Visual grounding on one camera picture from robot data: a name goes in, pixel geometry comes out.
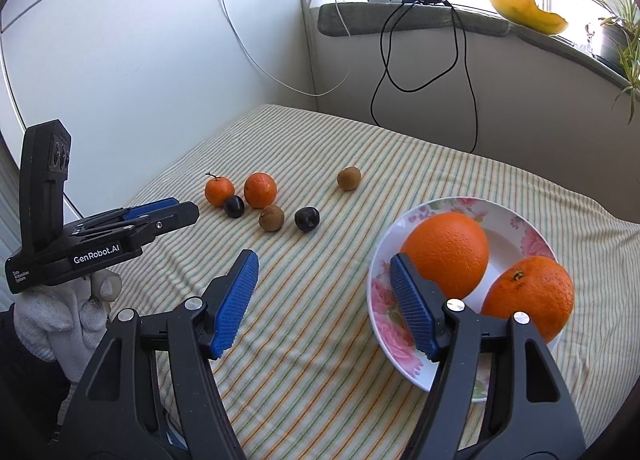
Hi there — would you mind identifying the black cable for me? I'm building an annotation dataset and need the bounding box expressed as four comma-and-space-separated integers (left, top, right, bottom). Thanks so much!
369, 0, 480, 155

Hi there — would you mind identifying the medium tangerine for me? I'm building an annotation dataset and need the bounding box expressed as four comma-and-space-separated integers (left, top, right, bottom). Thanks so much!
244, 173, 278, 209

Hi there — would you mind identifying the potted spider plant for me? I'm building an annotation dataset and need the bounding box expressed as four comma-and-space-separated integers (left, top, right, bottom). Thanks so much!
592, 0, 639, 125

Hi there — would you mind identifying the yellow melon rind bowl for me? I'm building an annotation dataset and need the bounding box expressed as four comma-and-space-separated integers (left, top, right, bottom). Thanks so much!
489, 0, 568, 36

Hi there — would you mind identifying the left white gloved hand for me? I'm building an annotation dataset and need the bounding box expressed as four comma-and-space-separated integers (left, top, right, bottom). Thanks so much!
13, 270, 122, 384

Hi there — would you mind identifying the dark plum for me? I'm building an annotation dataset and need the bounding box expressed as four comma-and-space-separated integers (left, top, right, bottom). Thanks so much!
294, 206, 320, 233
222, 195, 245, 219

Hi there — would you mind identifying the large smooth orange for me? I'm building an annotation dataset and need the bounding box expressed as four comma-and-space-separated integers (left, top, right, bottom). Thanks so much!
400, 212, 489, 298

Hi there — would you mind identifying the brown kiwi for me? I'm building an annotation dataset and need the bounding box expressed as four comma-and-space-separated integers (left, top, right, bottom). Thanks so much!
258, 205, 284, 232
336, 166, 362, 191

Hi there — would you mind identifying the floral white ceramic plate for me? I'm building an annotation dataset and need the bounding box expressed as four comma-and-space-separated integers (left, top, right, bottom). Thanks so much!
367, 197, 556, 393

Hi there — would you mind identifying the large orange with stem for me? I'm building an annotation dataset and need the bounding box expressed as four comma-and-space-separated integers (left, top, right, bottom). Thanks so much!
480, 256, 575, 343

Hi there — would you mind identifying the white cabinet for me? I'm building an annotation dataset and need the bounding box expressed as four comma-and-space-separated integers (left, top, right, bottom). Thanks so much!
1, 0, 314, 215

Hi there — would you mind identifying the white cable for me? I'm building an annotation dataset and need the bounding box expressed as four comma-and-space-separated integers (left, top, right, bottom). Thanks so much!
199, 0, 354, 99

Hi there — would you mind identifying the striped tablecloth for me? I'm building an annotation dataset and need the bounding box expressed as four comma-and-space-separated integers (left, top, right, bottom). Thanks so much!
115, 105, 639, 459

